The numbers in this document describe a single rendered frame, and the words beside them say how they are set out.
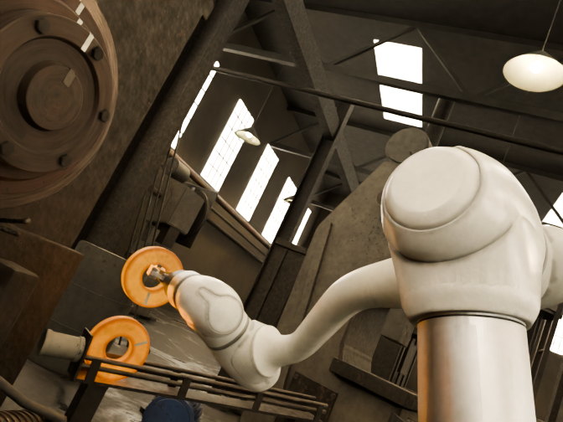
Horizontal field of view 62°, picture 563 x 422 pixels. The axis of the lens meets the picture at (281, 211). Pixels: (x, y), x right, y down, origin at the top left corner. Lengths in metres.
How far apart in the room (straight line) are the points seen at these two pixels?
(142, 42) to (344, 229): 2.43
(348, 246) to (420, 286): 2.99
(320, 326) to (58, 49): 0.67
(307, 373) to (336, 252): 0.87
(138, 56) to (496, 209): 1.14
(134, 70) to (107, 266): 2.37
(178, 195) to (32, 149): 7.96
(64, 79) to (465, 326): 0.77
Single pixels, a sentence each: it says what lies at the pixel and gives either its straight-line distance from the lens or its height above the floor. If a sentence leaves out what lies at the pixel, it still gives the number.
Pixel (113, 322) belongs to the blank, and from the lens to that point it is 1.24.
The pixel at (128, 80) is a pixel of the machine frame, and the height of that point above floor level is 1.35.
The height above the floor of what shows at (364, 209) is 1.94.
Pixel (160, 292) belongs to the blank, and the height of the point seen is 0.87.
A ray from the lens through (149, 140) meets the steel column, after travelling 5.53.
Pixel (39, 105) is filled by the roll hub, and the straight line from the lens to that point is 0.93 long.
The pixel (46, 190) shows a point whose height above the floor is 0.97.
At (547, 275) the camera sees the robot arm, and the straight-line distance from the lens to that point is 0.62.
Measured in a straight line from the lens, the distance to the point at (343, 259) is 3.43.
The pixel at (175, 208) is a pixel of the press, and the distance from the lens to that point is 8.81.
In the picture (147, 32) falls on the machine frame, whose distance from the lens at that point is 1.44.
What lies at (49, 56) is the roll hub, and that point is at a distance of 0.95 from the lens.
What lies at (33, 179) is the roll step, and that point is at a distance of 1.06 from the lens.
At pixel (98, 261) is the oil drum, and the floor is 0.79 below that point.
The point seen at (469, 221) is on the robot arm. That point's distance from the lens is 0.44.
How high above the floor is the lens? 0.92
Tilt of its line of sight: 13 degrees up
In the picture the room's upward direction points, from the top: 25 degrees clockwise
